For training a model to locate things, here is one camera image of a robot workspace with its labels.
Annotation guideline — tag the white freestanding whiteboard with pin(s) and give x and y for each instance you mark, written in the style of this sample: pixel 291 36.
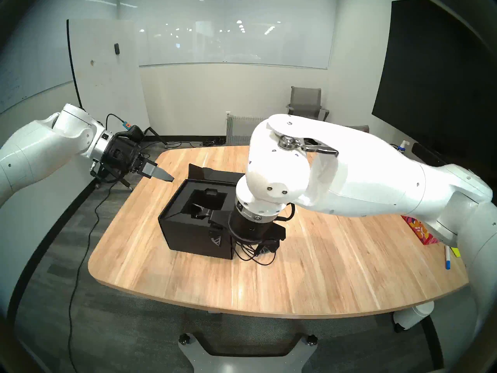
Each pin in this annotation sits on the white freestanding whiteboard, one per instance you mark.
pixel 108 77

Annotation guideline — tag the grey office chair with armrests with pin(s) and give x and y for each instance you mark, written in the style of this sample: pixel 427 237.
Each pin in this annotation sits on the grey office chair with armrests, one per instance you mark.
pixel 305 102

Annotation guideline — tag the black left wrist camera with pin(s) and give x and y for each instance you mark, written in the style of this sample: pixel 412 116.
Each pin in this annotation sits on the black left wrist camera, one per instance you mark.
pixel 132 134

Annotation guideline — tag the grey ribbed mesh chair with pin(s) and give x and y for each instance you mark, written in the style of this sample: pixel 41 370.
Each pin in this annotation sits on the grey ribbed mesh chair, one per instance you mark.
pixel 240 129

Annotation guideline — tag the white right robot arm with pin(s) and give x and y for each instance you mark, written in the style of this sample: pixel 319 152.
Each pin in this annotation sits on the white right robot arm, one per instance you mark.
pixel 369 178

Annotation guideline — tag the black video conference bar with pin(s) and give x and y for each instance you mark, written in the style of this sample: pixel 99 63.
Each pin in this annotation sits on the black video conference bar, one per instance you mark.
pixel 427 154

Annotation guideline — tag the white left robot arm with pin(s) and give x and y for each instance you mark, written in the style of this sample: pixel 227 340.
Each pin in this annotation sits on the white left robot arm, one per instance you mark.
pixel 39 150

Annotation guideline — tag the whiteboard cleaner spray bottle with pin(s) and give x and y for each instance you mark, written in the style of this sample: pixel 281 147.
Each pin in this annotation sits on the whiteboard cleaner spray bottle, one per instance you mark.
pixel 402 146

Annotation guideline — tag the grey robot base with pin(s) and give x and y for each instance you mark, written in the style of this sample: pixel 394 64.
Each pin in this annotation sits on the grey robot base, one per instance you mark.
pixel 194 356

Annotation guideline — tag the colourful floral tissue box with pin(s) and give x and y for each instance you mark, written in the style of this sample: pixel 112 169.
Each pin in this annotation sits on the colourful floral tissue box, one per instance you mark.
pixel 421 230

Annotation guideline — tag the wall-mounted glass whiteboard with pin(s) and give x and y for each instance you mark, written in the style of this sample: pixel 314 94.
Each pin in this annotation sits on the wall-mounted glass whiteboard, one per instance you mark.
pixel 233 34

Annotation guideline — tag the large black wall screen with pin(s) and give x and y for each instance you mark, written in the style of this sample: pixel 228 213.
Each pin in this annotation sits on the large black wall screen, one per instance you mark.
pixel 435 84

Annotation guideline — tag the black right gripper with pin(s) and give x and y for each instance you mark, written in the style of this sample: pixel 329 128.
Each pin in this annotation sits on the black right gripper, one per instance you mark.
pixel 252 230

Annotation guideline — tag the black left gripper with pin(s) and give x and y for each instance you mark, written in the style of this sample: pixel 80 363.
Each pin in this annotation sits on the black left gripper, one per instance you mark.
pixel 124 158

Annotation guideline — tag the yellow sticky note pad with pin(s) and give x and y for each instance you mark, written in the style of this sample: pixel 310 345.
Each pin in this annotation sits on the yellow sticky note pad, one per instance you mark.
pixel 456 252

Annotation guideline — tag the black cardboard box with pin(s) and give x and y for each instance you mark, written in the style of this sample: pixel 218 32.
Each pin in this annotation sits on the black cardboard box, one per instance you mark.
pixel 186 236

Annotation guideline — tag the blue capped white marker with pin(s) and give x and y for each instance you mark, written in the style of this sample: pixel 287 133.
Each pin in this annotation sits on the blue capped white marker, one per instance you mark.
pixel 447 259

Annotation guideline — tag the glass whiteboard with blue writing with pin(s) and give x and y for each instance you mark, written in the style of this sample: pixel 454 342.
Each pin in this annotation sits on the glass whiteboard with blue writing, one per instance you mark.
pixel 23 65

